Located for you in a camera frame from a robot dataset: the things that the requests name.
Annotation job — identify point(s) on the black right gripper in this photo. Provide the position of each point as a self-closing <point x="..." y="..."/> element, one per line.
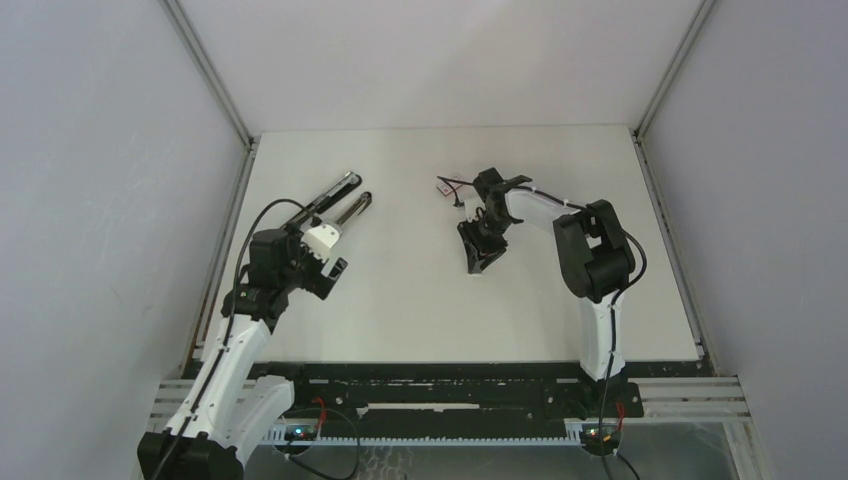
<point x="482" y="252"/>

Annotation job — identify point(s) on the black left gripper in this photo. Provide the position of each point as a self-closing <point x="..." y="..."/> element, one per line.
<point x="318" y="283"/>

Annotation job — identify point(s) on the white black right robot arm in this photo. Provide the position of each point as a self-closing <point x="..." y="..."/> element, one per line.
<point x="597" y="258"/>

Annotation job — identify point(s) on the aluminium frame rail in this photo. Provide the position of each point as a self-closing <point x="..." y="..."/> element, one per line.
<point x="667" y="401"/>

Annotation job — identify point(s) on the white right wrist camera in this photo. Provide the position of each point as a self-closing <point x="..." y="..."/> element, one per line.
<point x="473" y="209"/>

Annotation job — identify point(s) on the red white staple box sleeve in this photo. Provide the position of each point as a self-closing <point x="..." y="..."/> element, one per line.
<point x="449" y="185"/>

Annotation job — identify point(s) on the black stapler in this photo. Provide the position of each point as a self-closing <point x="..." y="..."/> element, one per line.
<point x="323" y="202"/>

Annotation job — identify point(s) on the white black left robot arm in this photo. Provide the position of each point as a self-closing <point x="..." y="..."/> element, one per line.
<point x="216" y="428"/>

